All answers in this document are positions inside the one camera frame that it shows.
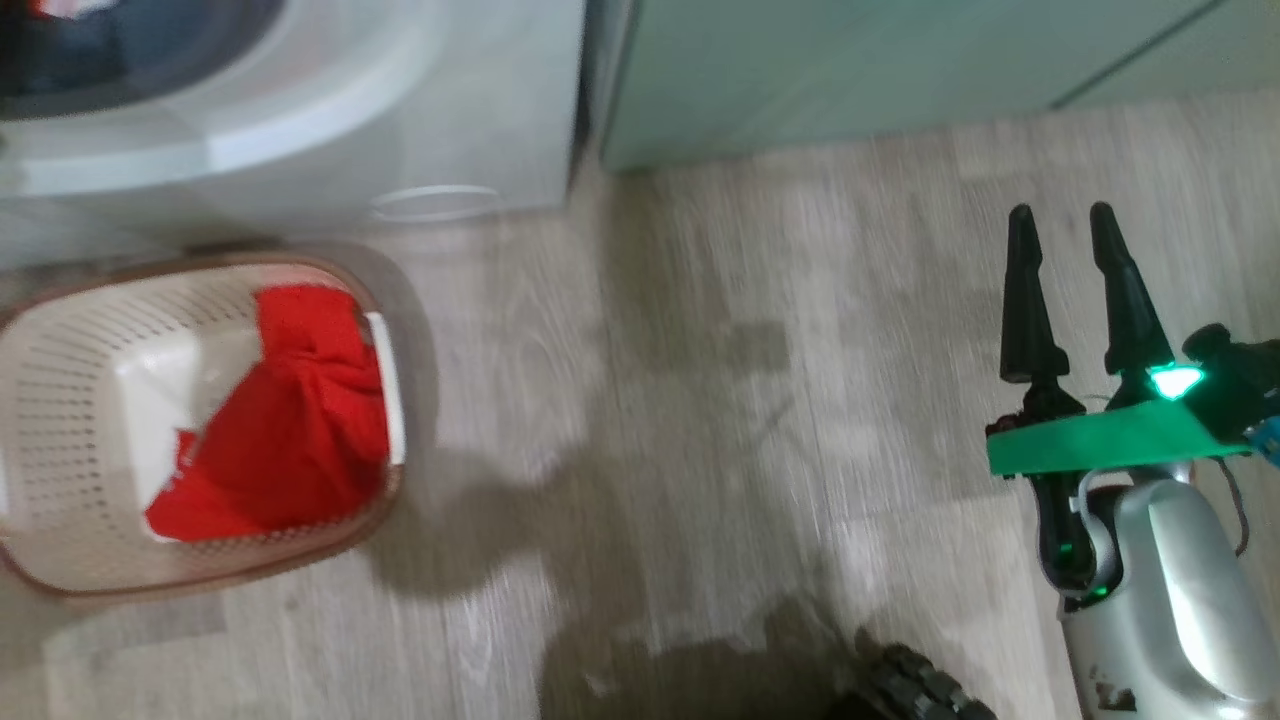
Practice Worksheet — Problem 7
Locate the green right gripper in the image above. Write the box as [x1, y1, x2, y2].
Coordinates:
[985, 202, 1253, 478]

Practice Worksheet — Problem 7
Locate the red garment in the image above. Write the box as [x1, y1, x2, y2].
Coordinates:
[145, 285, 391, 543]

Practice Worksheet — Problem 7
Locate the white garment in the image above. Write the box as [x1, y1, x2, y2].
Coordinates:
[28, 0, 116, 21]

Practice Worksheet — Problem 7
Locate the white washing machine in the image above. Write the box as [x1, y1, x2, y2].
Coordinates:
[0, 0, 586, 271]

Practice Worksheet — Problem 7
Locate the cream perforated laundry basket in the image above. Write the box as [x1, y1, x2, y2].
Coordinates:
[0, 250, 411, 601]

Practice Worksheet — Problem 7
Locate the pale green cabinet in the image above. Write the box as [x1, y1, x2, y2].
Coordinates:
[598, 0, 1280, 173]

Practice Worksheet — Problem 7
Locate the round white filter cover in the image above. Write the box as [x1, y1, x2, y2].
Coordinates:
[370, 185, 503, 224]

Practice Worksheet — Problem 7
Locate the blue right cable connector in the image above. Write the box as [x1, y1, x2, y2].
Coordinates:
[1245, 415, 1280, 468]

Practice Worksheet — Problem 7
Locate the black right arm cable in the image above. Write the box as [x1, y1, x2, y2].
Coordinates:
[1213, 458, 1253, 558]

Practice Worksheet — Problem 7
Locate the black corrugated cable conduit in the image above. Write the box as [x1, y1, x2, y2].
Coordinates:
[860, 643, 996, 720]

